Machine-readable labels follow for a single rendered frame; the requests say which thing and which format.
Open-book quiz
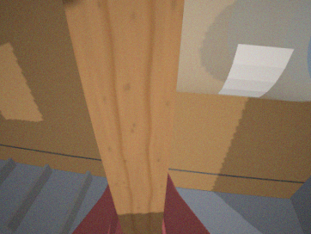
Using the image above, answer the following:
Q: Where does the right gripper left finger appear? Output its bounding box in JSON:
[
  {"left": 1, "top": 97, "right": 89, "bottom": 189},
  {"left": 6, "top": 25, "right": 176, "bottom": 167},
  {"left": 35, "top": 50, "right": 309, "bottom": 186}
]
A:
[{"left": 72, "top": 185, "right": 123, "bottom": 234}]

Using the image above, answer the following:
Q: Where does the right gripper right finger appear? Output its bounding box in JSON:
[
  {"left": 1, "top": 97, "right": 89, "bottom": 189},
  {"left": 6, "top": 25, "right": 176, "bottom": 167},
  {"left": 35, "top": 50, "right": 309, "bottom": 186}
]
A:
[{"left": 162, "top": 173, "right": 210, "bottom": 234}]

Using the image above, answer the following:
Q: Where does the grey rectangular rack frame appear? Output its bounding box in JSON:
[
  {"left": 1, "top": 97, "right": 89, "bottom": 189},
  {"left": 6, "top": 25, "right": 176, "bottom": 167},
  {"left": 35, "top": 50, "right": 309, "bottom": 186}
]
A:
[{"left": 0, "top": 163, "right": 311, "bottom": 234}]

